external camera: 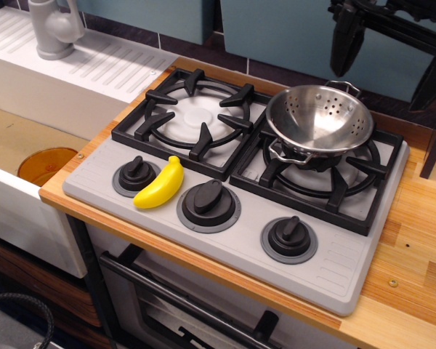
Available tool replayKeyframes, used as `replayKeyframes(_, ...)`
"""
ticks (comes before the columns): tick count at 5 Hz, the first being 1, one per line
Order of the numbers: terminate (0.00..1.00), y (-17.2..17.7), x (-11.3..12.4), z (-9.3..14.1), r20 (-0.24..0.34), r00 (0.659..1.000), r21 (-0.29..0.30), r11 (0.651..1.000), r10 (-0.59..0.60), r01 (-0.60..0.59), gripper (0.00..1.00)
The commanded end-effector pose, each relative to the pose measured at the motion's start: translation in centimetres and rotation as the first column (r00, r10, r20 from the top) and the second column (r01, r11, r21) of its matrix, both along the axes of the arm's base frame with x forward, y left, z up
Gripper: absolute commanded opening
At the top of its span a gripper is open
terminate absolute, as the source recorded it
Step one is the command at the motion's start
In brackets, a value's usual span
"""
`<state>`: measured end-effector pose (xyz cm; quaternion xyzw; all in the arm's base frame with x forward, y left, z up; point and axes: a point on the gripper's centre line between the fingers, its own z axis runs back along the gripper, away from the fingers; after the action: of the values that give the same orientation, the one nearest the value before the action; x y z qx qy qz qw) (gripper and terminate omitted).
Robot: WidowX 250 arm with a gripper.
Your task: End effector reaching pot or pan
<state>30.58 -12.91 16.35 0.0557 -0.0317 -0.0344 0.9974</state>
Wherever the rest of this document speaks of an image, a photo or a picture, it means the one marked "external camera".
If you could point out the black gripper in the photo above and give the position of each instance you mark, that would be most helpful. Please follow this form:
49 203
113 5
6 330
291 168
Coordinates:
402 21

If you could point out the black left stove knob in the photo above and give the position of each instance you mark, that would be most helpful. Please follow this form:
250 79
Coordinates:
134 176

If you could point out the black right stove knob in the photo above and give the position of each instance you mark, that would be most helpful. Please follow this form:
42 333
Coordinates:
289 240

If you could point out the grey toy stove top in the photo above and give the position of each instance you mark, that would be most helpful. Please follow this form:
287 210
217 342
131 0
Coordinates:
332 278

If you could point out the blue cabinet door left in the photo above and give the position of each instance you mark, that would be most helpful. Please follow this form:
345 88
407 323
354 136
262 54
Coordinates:
188 20

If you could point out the black right burner grate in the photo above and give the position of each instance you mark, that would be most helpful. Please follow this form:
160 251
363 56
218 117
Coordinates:
353 191

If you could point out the stainless steel colander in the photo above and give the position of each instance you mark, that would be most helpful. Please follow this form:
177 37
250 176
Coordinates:
315 121

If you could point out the black burner grate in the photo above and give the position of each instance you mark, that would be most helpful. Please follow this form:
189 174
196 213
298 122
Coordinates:
353 191
205 122

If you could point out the grey toy faucet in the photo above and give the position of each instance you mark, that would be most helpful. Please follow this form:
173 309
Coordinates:
55 31

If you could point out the black middle stove knob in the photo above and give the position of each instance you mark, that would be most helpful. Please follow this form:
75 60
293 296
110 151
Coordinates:
208 208

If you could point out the black stove knob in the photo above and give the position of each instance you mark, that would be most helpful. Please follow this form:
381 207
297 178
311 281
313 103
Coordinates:
208 208
289 240
134 176

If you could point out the white toy sink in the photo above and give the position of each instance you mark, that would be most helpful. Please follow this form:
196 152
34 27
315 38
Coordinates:
62 103

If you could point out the yellow toy banana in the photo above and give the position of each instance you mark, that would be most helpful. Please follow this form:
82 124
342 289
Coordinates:
163 188

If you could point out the toy oven door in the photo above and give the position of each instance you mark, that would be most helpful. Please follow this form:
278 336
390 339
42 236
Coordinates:
165 305

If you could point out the black left burner grate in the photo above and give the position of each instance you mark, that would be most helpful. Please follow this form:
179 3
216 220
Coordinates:
205 122

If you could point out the orange plastic plate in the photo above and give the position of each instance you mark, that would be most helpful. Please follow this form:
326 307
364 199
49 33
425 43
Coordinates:
39 167

